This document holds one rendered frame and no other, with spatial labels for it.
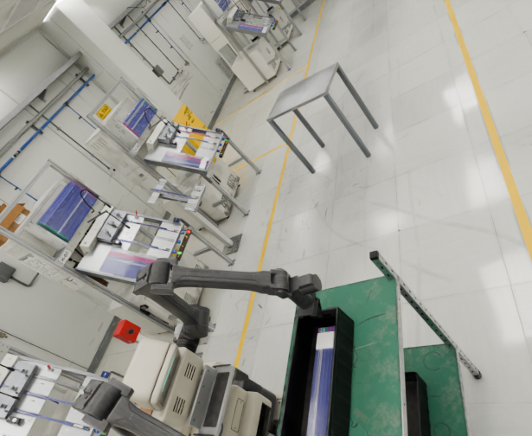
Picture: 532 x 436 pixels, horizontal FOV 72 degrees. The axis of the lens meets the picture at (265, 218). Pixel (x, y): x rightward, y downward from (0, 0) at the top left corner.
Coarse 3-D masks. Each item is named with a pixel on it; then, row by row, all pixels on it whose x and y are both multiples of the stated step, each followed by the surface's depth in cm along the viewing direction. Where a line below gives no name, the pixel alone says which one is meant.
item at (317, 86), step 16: (336, 64) 332; (304, 80) 356; (320, 80) 331; (288, 96) 358; (304, 96) 332; (320, 96) 315; (272, 112) 358; (336, 112) 323; (368, 112) 361; (352, 128) 334; (288, 144) 375; (320, 144) 417; (304, 160) 387
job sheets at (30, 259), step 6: (24, 258) 313; (30, 258) 311; (36, 258) 309; (30, 264) 319; (36, 264) 316; (42, 264) 315; (42, 270) 324; (48, 270) 321; (54, 270) 319; (48, 276) 332; (54, 276) 330; (72, 282) 331; (78, 282) 329
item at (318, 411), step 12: (324, 336) 132; (324, 348) 129; (324, 360) 126; (324, 372) 123; (312, 384) 123; (324, 384) 120; (312, 396) 120; (324, 396) 118; (312, 408) 118; (324, 408) 115; (312, 420) 115; (324, 420) 113; (312, 432) 113; (324, 432) 110
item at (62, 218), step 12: (60, 192) 328; (72, 192) 324; (84, 192) 333; (60, 204) 313; (72, 204) 321; (84, 204) 330; (48, 216) 303; (60, 216) 310; (72, 216) 318; (84, 216) 326; (48, 228) 303; (60, 228) 307; (72, 228) 315
